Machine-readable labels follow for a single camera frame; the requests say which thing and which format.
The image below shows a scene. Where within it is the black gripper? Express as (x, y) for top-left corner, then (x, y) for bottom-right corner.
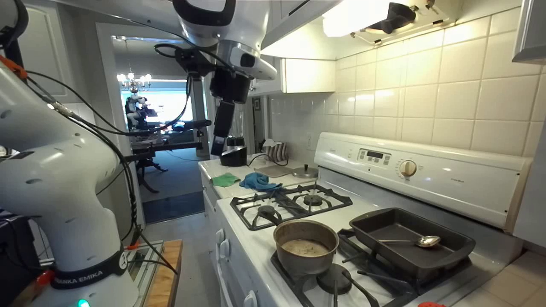
(209, 100), (236, 157)

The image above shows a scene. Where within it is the black base blender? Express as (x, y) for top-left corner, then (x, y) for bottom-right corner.
(218, 135), (248, 169)

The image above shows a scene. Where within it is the green sponge cloth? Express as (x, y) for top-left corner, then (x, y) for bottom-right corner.
(209, 172), (242, 189)

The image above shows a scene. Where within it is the blue cloth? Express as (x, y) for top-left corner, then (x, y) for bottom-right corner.
(236, 170), (283, 194)

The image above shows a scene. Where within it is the dark dining table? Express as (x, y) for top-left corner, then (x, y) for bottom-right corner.
(126, 131), (204, 196)

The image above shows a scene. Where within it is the striped dish rack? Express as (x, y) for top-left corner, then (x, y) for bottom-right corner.
(262, 140), (289, 167)

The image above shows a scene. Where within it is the metal lid black knob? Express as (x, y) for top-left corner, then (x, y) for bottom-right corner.
(291, 162), (318, 179)

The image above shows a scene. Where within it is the crystal chandelier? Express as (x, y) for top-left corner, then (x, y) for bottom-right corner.
(114, 70), (155, 94)

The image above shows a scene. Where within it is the metal saucepan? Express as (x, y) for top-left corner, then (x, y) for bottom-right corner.
(271, 218), (341, 280)

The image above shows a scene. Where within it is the wooden board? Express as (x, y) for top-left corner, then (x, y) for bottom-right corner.
(139, 237), (185, 307)

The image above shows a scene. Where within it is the white range hood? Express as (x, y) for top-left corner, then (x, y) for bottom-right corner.
(259, 0), (463, 61)

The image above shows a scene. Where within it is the black baking pan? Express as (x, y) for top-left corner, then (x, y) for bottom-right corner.
(347, 206), (477, 274)

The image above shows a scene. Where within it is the metal spoon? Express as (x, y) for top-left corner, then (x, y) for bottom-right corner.
(378, 233), (443, 251)

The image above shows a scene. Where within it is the black bag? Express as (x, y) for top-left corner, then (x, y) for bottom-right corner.
(0, 213), (42, 307)

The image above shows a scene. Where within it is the white gas stove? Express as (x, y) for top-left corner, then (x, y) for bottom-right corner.
(213, 131), (533, 307)

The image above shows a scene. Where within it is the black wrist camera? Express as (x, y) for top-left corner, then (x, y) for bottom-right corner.
(207, 66), (252, 106)

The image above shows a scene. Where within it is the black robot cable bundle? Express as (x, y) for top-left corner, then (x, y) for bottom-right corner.
(0, 39), (213, 276)

